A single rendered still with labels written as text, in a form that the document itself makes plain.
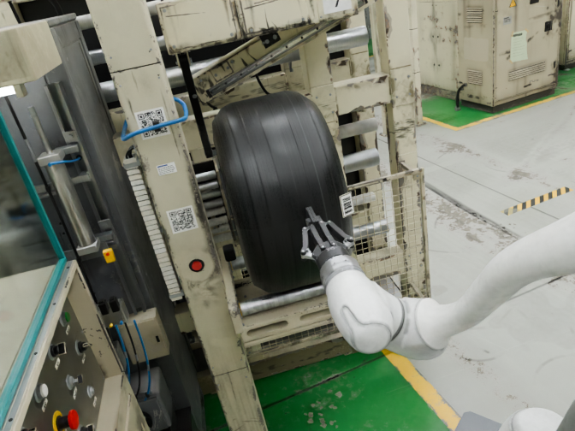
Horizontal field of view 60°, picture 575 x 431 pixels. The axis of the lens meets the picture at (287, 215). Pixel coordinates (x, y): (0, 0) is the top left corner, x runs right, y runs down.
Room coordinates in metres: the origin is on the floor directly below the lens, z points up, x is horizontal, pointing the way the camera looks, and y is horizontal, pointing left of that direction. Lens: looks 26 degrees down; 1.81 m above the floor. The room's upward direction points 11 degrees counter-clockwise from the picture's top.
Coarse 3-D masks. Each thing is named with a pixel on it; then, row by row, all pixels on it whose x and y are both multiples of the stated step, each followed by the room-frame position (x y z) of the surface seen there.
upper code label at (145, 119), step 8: (136, 112) 1.30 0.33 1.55; (144, 112) 1.30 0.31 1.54; (152, 112) 1.30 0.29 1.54; (160, 112) 1.31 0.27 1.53; (136, 120) 1.30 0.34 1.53; (144, 120) 1.30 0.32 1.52; (152, 120) 1.30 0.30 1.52; (160, 120) 1.30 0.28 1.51; (168, 128) 1.31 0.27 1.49; (144, 136) 1.30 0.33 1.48; (152, 136) 1.30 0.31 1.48
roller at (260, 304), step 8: (296, 288) 1.28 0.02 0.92; (304, 288) 1.27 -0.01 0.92; (312, 288) 1.27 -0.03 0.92; (320, 288) 1.27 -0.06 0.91; (264, 296) 1.27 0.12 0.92; (272, 296) 1.26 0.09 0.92; (280, 296) 1.26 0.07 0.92; (288, 296) 1.26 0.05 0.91; (296, 296) 1.26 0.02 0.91; (304, 296) 1.26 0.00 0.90; (312, 296) 1.27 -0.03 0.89; (240, 304) 1.25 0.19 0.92; (248, 304) 1.25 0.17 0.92; (256, 304) 1.25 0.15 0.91; (264, 304) 1.25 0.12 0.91; (272, 304) 1.25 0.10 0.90; (280, 304) 1.25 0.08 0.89; (240, 312) 1.24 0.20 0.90; (248, 312) 1.24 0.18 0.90; (256, 312) 1.25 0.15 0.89
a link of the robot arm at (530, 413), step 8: (528, 408) 0.64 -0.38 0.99; (536, 408) 0.63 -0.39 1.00; (512, 416) 0.63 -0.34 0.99; (520, 416) 0.62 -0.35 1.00; (528, 416) 0.62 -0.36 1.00; (536, 416) 0.61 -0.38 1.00; (544, 416) 0.61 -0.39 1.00; (552, 416) 0.61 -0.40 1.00; (560, 416) 0.61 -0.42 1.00; (504, 424) 0.63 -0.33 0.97; (512, 424) 0.61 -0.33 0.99; (520, 424) 0.60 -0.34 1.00; (528, 424) 0.60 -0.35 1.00; (536, 424) 0.60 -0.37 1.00; (544, 424) 0.60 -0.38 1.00; (552, 424) 0.59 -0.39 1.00
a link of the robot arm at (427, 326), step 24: (528, 240) 0.58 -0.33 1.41; (552, 240) 0.55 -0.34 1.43; (504, 264) 0.59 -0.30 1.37; (528, 264) 0.56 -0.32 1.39; (552, 264) 0.54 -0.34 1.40; (480, 288) 0.64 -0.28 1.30; (504, 288) 0.59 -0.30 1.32; (408, 312) 0.77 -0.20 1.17; (432, 312) 0.75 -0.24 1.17; (456, 312) 0.71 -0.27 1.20; (480, 312) 0.65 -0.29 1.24; (408, 336) 0.74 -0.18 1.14; (432, 336) 0.73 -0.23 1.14
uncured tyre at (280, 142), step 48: (288, 96) 1.40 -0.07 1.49; (240, 144) 1.24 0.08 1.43; (288, 144) 1.22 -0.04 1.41; (240, 192) 1.16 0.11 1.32; (288, 192) 1.15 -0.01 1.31; (336, 192) 1.16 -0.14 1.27; (240, 240) 1.18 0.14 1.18; (288, 240) 1.12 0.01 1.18; (336, 240) 1.14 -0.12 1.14; (288, 288) 1.21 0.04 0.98
